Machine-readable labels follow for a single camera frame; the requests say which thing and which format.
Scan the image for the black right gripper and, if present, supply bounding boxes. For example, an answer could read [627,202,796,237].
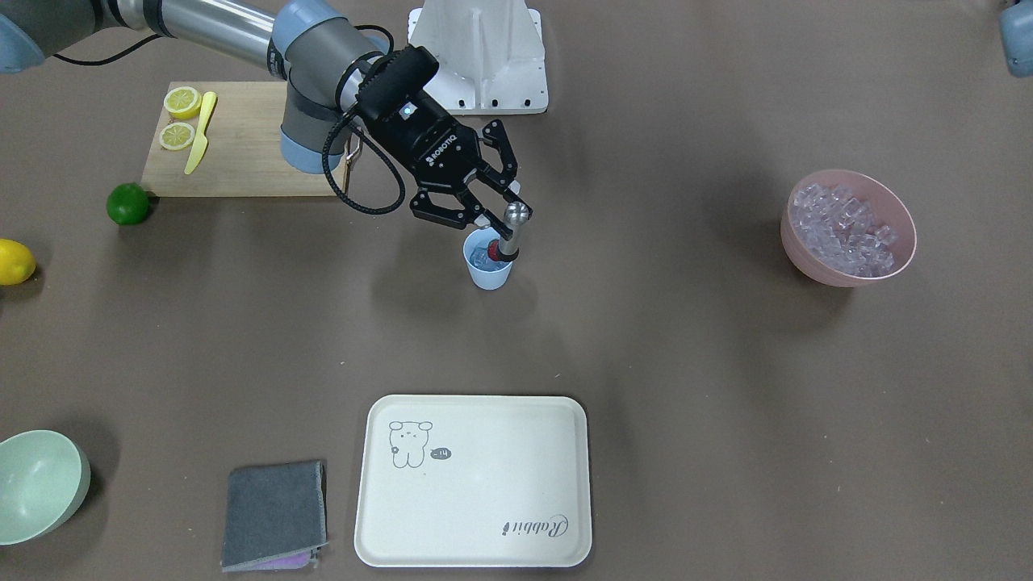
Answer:
[357,45,533,231]

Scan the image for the steel muddler black tip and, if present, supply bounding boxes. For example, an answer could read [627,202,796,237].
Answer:
[499,202,532,262]

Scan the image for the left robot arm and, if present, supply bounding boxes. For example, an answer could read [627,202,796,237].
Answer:
[997,1,1032,78]

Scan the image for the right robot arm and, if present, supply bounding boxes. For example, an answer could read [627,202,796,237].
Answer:
[2,1,532,241]

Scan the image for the light blue cup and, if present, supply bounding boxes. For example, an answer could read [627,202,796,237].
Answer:
[462,228,513,291]

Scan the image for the clear ice cube pile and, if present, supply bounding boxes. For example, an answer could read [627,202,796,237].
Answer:
[790,182,899,278]

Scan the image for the wooden cutting board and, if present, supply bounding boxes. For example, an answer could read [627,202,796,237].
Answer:
[140,81,333,198]

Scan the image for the yellow plastic knife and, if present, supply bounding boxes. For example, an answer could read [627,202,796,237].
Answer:
[183,91,218,175]

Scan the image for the lemon half lower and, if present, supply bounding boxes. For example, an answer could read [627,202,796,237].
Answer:
[157,122,196,152]

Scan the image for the lemon half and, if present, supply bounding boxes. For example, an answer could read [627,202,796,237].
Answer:
[157,122,196,152]
[163,86,204,121]

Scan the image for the lemon half upper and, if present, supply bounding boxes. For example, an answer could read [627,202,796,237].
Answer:
[163,86,204,121]

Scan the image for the cream rabbit tray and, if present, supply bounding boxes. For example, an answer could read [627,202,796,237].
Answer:
[353,395,593,569]

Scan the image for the green lime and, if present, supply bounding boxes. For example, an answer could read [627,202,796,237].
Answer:
[106,182,151,225]

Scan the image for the pink bowl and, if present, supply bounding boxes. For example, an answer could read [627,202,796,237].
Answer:
[780,169,918,288]

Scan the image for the grey folded cloth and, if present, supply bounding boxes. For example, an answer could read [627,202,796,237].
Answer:
[220,460,328,573]

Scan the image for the whole yellow lemon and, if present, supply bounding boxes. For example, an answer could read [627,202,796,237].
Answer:
[1,238,37,286]

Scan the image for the mint green bowl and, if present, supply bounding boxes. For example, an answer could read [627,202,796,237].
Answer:
[1,429,91,545]

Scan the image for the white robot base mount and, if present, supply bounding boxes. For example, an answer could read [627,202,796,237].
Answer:
[407,1,550,115]

